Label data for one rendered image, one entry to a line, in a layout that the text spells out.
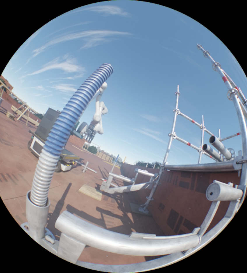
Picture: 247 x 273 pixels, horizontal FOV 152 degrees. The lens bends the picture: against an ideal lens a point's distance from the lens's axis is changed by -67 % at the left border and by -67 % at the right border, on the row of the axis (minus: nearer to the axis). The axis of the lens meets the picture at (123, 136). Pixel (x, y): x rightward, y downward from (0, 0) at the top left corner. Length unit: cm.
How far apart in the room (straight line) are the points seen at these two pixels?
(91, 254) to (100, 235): 48
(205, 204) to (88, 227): 78
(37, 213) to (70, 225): 8
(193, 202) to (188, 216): 14
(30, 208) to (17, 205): 54
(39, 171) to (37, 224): 13
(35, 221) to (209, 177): 95
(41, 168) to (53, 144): 5
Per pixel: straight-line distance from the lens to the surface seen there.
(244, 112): 106
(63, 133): 17
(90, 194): 127
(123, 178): 123
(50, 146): 17
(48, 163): 18
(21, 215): 72
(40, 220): 25
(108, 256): 69
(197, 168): 83
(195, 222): 89
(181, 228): 99
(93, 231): 19
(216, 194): 28
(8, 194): 83
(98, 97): 160
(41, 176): 19
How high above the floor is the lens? 57
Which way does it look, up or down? 16 degrees up
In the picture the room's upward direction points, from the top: 24 degrees clockwise
